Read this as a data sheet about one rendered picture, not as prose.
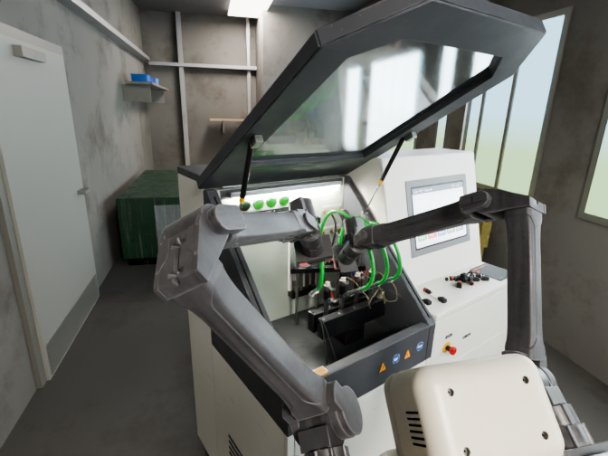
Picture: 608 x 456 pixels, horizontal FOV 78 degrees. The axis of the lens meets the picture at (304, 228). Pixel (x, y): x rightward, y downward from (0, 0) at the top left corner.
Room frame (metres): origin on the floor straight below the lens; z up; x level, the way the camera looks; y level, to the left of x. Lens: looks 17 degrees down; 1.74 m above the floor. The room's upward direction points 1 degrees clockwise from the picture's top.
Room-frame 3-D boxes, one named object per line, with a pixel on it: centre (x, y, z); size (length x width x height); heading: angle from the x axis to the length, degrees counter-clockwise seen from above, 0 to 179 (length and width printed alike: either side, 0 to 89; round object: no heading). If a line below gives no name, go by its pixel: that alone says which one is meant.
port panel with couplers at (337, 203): (1.67, -0.13, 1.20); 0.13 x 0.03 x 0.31; 126
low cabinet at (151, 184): (5.08, 1.37, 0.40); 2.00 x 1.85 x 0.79; 14
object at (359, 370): (1.13, -0.24, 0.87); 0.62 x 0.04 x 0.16; 126
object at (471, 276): (1.63, -0.78, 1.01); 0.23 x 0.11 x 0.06; 126
